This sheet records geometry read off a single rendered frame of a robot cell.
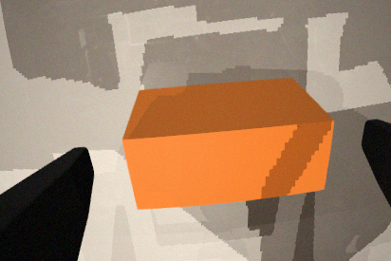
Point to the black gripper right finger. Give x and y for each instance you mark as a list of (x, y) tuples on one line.
[(376, 144)]

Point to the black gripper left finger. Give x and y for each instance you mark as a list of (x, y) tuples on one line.
[(43, 217)]

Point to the orange block with dark square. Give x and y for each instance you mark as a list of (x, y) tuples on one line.
[(216, 143)]

